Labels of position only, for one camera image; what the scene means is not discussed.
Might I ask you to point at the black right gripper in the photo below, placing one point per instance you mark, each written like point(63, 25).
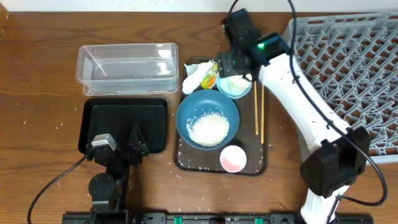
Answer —
point(232, 66)

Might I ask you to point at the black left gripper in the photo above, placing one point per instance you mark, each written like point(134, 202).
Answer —
point(123, 152)

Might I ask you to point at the light blue small bowl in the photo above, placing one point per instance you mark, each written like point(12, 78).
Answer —
point(222, 85)

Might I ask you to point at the wooden chopstick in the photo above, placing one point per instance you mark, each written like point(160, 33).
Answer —
point(262, 114)
point(256, 108)

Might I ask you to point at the pink small cup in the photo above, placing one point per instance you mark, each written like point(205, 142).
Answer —
point(233, 159)

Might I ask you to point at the white paper cup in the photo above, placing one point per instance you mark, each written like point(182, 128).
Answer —
point(238, 85)

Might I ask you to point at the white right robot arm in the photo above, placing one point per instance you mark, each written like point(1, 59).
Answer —
point(334, 154)

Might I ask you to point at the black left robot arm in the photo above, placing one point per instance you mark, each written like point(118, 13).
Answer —
point(108, 189)

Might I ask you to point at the grey dishwasher rack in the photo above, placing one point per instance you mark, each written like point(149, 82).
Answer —
point(351, 60)

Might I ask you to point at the green yellow snack wrapper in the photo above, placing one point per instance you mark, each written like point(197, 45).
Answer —
point(209, 80)

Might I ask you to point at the black plastic bin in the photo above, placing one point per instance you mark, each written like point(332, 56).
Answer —
point(117, 116)

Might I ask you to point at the crumpled white tissue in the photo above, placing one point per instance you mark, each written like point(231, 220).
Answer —
point(195, 74)

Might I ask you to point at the large dark blue bowl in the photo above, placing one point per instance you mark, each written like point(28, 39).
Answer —
point(207, 101)

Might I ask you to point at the pile of white rice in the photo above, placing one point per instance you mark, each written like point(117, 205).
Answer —
point(208, 130)

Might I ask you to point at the dark brown serving tray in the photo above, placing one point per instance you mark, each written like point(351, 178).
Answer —
point(189, 158)

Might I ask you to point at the clear plastic bin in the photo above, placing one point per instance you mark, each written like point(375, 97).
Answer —
point(128, 69)

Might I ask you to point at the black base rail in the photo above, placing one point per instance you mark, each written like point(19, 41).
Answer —
point(161, 218)

